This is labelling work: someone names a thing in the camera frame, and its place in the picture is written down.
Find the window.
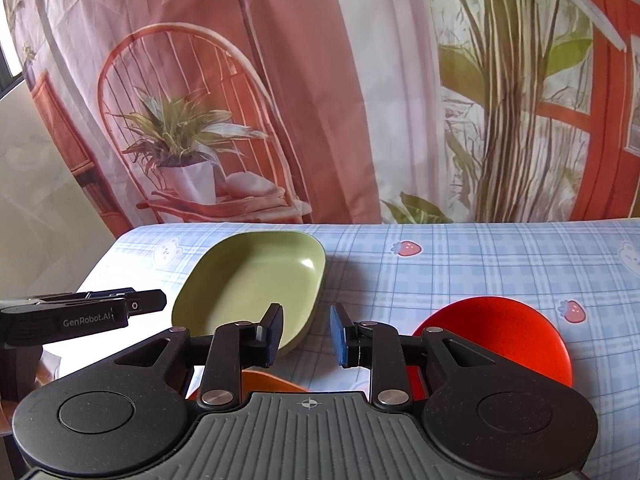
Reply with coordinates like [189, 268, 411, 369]
[0, 22, 24, 97]

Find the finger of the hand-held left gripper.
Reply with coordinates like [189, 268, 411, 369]
[122, 288, 168, 319]
[75, 287, 137, 302]

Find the green bowl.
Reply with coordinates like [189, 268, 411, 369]
[171, 231, 328, 359]

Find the orange plate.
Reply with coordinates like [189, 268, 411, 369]
[190, 367, 311, 397]

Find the red bowl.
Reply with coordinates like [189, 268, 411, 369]
[409, 296, 575, 392]

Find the printed curtain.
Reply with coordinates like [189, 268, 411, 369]
[0, 0, 640, 227]

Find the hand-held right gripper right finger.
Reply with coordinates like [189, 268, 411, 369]
[329, 304, 500, 396]

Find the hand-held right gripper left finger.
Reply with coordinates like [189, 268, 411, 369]
[114, 303, 286, 397]

